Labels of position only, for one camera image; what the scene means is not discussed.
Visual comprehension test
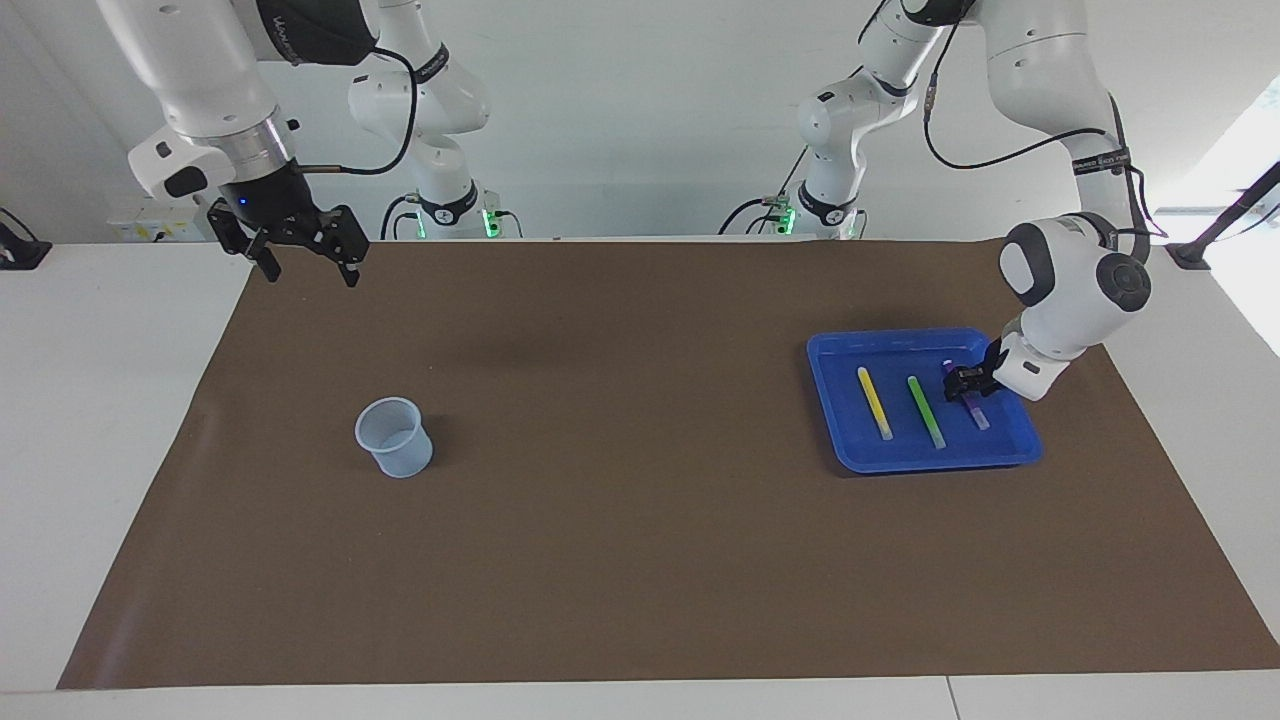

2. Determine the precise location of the purple pen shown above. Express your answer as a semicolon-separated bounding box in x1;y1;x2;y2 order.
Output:
941;359;992;432

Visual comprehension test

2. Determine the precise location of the blue plastic tray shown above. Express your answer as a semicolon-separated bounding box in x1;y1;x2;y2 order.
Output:
806;327;1044;475

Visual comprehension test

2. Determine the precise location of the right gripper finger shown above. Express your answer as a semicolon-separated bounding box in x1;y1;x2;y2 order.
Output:
206;197;283;282
312;204;372;289

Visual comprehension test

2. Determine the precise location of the black camera stand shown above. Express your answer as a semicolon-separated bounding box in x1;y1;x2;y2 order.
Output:
1165;160;1280;271

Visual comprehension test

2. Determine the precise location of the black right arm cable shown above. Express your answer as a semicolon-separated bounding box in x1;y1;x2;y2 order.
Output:
285;35;421;177

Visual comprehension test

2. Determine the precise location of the green pen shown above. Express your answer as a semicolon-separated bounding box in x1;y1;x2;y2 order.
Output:
906;375;948;451

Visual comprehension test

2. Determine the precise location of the white wall socket box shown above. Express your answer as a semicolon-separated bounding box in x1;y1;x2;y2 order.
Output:
108;195;216;243

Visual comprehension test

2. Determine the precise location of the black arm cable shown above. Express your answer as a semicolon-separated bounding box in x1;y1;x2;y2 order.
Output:
285;35;421;177
921;20;1170;242

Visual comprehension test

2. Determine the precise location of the black table clamp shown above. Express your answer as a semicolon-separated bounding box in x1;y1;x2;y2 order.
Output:
0;208;53;271

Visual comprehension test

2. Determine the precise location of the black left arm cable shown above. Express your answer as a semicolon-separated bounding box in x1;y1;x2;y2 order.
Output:
921;20;1170;242

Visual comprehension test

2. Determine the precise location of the translucent plastic cup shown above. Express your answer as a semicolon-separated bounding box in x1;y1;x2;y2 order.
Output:
354;396;435;479

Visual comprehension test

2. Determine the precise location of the brown table mat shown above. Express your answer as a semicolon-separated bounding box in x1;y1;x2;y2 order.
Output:
57;238;1280;691

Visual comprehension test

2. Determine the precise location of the yellow pen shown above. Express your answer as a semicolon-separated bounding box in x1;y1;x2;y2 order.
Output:
857;366;895;442

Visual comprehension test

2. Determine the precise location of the black base power cable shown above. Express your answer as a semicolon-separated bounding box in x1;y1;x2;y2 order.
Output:
717;148;813;237
380;195;421;241

